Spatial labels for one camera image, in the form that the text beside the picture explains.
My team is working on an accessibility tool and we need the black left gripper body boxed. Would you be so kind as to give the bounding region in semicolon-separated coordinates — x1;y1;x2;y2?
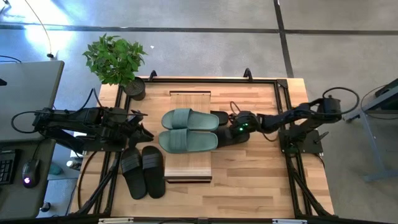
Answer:
124;109;149;149

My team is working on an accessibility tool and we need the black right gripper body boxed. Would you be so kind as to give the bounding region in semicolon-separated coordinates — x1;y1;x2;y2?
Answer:
229;111;259;137

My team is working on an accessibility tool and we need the black rubber slide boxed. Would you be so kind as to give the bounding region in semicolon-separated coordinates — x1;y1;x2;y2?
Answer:
120;146;148;200
213;124;251;149
210;110;230;126
141;145;167;199

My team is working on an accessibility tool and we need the green rubber slide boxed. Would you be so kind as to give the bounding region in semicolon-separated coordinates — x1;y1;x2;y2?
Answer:
161;108;220;131
158;128;219;154

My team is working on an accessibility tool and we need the green potted plant black pot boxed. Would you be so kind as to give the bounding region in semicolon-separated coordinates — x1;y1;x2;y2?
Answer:
82;33;147;101

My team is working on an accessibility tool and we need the grey office desk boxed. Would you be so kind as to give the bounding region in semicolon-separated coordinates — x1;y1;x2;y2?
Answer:
0;60;65;220

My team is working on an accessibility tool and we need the black computer mouse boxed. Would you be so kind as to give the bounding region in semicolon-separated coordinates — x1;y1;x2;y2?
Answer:
21;157;41;189

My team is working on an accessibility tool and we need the grey metal stand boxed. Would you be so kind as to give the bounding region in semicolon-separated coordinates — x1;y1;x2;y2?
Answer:
343;79;398;183

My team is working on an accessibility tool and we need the black computer keyboard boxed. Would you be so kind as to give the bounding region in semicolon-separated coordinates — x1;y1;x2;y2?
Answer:
0;149;17;186

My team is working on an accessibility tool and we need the wooden shelf with black frame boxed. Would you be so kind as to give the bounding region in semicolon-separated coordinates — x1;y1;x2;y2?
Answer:
164;90;213;184

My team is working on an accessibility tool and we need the silver metal bracket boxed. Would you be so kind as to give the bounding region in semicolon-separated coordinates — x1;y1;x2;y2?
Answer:
98;217;134;224
272;218;308;224

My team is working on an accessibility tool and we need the thin floor cable with plug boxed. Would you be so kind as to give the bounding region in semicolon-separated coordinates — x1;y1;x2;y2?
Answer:
24;0;56;60

